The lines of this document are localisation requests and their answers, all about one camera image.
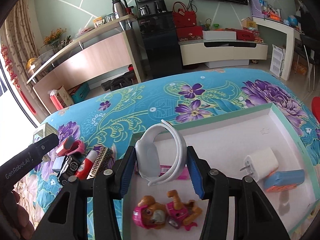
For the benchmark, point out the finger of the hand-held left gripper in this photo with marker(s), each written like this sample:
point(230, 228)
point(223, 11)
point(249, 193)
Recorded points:
point(45, 143)

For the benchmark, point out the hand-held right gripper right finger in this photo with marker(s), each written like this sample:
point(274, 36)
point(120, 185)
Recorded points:
point(196, 177)

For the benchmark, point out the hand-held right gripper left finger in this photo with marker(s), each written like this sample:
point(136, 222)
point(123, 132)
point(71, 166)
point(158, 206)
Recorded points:
point(128, 175)

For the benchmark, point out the white smartwatch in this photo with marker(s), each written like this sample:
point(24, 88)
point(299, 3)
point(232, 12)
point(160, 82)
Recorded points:
point(147, 155)

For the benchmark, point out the purple lighter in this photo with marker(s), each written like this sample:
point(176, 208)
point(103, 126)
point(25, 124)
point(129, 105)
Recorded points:
point(166, 170)

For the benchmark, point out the pink watch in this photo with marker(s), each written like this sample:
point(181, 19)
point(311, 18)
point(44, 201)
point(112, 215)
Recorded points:
point(78, 146)

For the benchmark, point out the pink toy dog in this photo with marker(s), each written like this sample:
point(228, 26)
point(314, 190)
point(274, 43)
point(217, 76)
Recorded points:
point(147, 212)

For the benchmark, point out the red white small bottle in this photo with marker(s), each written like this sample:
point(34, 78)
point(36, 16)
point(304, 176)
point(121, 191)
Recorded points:
point(86, 165)

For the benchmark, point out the white shallow box tray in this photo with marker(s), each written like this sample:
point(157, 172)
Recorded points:
point(225, 142)

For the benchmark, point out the white charger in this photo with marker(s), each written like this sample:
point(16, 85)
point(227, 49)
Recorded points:
point(262, 161)

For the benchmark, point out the person's left hand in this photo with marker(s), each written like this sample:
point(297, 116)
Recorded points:
point(21, 220)

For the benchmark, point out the beige paper bag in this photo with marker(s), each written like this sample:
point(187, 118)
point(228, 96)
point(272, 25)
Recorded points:
point(65, 96)

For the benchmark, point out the blue crate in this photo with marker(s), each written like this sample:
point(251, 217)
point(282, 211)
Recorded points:
point(80, 92)

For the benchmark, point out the yellow item on shelf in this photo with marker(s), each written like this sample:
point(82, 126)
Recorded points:
point(32, 63)

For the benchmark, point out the red hanging decoration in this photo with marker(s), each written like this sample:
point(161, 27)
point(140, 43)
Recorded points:
point(10, 67)

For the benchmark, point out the floral blanket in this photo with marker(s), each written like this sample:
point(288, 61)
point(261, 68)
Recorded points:
point(212, 87)

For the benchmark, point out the black floor device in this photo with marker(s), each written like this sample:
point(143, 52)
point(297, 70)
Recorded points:
point(118, 82)

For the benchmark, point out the wooden partition panel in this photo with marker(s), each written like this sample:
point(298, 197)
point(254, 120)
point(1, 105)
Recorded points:
point(100, 57)

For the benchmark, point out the yellow flowers in vase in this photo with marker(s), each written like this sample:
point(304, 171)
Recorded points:
point(53, 38)

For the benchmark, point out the patterned curtain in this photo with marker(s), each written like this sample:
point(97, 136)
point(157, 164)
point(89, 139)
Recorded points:
point(17, 30)

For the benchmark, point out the curved wooden shelf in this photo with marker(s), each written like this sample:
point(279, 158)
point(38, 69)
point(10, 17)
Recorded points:
point(87, 33)

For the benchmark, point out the white television cabinet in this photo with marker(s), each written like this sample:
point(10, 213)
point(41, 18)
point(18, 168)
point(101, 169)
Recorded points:
point(220, 52)

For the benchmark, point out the black water dispenser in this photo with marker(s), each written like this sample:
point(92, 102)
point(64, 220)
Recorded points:
point(160, 45)

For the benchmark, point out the white printed carton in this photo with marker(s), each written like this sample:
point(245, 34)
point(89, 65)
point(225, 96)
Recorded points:
point(277, 60)

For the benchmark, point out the red gift boxes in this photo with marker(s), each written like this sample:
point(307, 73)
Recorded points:
point(190, 33)

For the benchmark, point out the white flat box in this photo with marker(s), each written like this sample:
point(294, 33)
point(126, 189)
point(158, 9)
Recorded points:
point(218, 35)

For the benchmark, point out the red flat box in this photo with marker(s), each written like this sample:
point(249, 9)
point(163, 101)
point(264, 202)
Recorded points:
point(247, 35)

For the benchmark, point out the steel thermos jug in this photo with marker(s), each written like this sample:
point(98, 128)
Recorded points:
point(118, 7)

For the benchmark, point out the red gift bag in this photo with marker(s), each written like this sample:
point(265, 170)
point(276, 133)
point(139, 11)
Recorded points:
point(183, 17)

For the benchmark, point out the white desk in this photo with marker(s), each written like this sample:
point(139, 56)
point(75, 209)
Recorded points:
point(287, 45)

